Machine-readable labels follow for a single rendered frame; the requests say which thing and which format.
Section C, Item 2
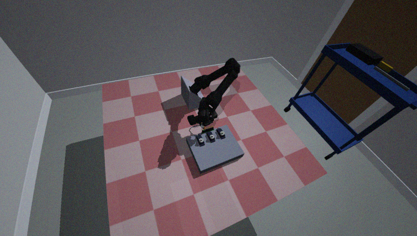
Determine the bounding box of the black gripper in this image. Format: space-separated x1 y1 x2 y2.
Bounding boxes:
187 111 218 125

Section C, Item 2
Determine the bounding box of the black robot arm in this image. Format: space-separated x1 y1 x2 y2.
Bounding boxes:
189 58 240 126

